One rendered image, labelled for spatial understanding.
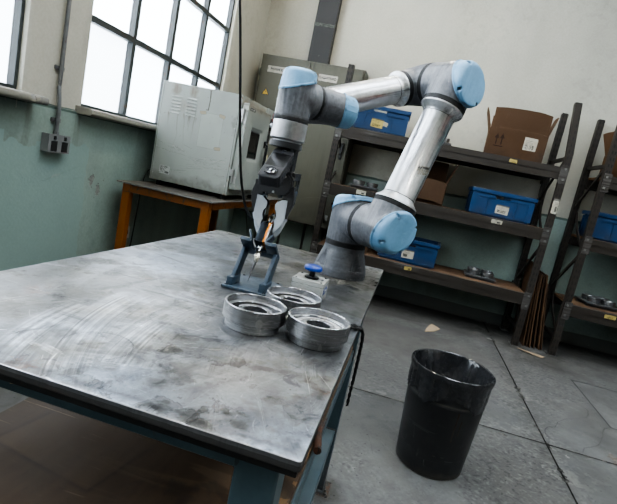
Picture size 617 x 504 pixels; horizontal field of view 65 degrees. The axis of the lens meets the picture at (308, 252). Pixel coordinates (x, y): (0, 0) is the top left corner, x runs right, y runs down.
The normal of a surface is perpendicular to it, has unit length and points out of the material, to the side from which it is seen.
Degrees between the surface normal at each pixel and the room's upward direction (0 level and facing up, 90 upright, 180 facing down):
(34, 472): 0
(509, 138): 93
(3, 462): 0
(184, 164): 90
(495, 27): 90
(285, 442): 0
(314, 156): 90
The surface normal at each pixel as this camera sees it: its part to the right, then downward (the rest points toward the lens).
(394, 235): 0.48, 0.37
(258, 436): 0.21, -0.97
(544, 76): -0.22, 0.11
